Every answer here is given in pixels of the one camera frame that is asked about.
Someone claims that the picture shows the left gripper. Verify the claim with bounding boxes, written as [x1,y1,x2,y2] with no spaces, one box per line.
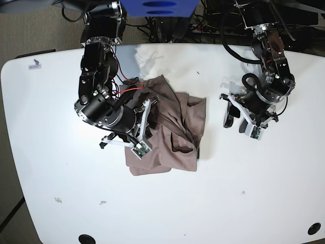
[219,91,279,135]

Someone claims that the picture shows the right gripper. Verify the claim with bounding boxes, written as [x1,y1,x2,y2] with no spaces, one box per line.
[99,96,159,150]

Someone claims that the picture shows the mauve T-shirt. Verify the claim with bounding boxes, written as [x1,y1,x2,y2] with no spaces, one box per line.
[125,75,206,176]

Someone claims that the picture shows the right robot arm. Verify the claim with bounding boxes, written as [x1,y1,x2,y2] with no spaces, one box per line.
[53,1,153,156]

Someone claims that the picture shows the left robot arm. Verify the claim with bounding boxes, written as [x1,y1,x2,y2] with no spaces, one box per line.
[219,1,324,140]

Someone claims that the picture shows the small white sticker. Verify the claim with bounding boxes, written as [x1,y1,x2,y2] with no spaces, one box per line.
[28,59,42,70]

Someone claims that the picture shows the black table grommet right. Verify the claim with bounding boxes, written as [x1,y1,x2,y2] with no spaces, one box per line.
[307,223,321,235]

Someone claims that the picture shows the black table grommet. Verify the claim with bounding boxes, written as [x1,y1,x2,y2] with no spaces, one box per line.
[307,223,321,235]
[78,234,96,244]

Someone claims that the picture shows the black table grommet left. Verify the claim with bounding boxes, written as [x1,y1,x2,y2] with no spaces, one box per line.
[78,234,96,244]

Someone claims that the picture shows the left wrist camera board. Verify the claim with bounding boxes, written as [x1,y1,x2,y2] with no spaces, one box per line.
[248,126,264,140]

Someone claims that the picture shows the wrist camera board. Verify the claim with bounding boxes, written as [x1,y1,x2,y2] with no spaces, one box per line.
[131,142,152,160]
[248,126,264,140]

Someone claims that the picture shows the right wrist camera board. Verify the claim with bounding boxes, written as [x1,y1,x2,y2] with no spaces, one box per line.
[131,142,152,160]

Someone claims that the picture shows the blue plastic mount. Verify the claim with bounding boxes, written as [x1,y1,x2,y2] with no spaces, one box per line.
[120,0,199,17]

